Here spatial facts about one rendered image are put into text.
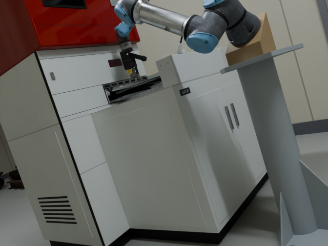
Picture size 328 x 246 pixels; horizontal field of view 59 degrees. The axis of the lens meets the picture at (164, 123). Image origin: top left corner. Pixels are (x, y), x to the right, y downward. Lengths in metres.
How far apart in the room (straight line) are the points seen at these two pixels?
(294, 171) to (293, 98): 1.84
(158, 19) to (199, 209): 0.91
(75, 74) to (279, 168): 1.21
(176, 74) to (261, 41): 0.40
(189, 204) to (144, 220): 0.37
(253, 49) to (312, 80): 1.82
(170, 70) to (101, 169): 0.73
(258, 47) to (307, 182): 0.62
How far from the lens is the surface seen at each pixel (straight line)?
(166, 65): 1.43
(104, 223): 1.78
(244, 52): 1.32
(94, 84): 1.86
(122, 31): 1.80
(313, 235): 1.50
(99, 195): 1.76
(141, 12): 1.39
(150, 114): 1.46
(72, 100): 1.73
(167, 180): 1.53
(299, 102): 3.16
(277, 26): 3.14
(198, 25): 1.21
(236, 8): 1.28
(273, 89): 1.32
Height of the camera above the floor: 0.78
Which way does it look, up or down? 5 degrees down
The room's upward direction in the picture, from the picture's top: 18 degrees counter-clockwise
